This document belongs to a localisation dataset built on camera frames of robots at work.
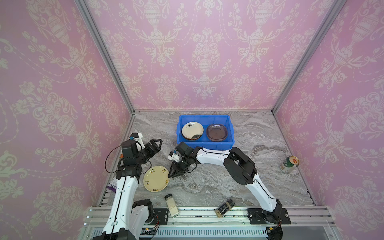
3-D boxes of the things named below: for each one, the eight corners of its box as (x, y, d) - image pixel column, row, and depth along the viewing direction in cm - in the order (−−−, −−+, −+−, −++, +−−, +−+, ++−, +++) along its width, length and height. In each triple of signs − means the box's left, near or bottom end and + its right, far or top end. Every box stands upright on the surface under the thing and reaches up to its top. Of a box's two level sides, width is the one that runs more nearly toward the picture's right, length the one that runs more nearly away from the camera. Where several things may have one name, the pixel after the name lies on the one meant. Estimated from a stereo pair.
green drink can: (281, 173, 90) (291, 165, 81) (278, 164, 94) (286, 156, 85) (291, 173, 90) (301, 165, 81) (287, 164, 94) (297, 156, 85)
